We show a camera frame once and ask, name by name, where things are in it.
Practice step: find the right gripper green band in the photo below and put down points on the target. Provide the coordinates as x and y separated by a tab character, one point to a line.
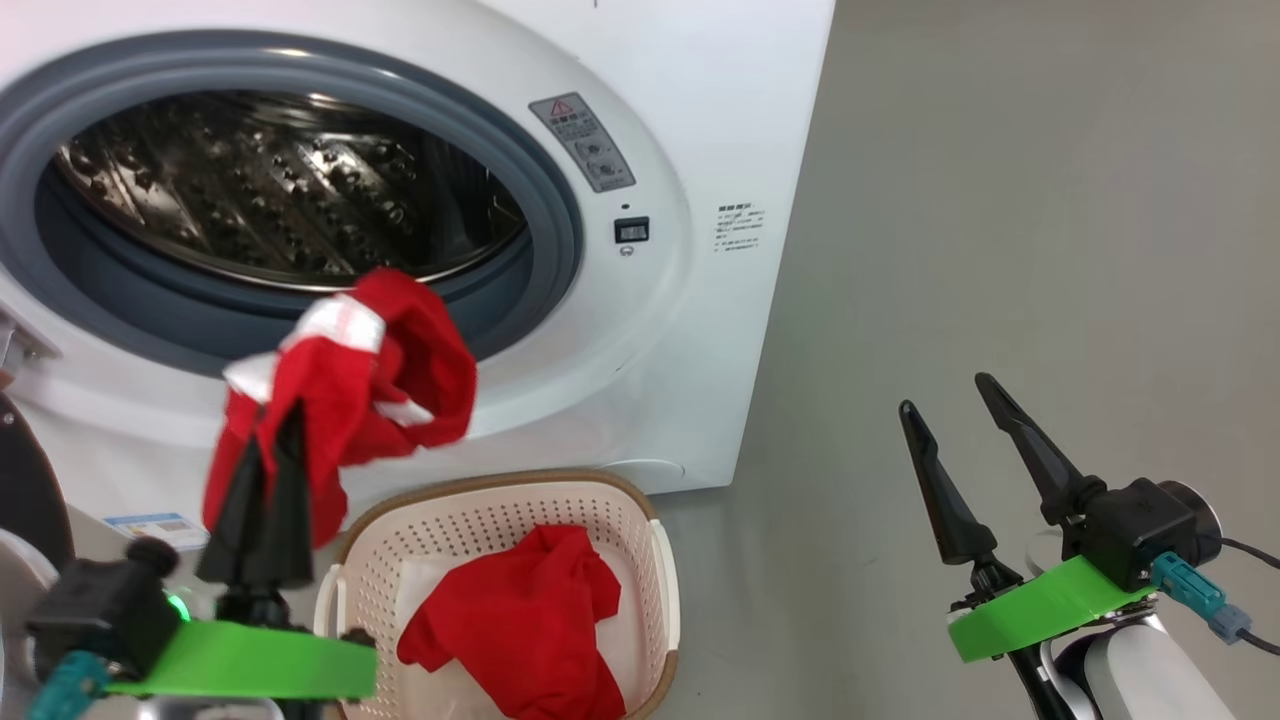
1040	610

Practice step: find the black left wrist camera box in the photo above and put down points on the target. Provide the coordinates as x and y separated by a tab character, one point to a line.
100	610

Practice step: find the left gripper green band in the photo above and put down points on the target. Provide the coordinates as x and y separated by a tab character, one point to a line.
260	662

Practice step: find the black washer door glass window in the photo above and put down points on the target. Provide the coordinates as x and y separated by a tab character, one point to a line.
25	470

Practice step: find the blue energy label sticker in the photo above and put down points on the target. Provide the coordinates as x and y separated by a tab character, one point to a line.
155	528

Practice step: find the grey warning sticker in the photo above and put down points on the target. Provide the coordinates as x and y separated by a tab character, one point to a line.
582	142

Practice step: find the stainless steel washing machine drum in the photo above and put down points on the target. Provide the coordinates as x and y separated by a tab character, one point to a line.
280	190

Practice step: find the cream laundry basket brown rim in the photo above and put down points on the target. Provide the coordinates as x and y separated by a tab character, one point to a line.
640	590

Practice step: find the black door latch socket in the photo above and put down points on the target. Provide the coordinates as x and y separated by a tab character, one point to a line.
631	230

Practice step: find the white front-load washing machine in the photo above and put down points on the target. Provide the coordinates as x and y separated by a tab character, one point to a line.
650	380

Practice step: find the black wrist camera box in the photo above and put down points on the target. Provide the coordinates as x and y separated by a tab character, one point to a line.
100	610
1140	530

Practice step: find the red garment with white trim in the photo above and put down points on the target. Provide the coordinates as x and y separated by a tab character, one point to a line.
420	370

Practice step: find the round white filter cover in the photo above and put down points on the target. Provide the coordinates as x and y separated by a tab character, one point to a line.
645	470

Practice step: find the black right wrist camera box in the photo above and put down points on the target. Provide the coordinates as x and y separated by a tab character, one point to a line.
1140	530

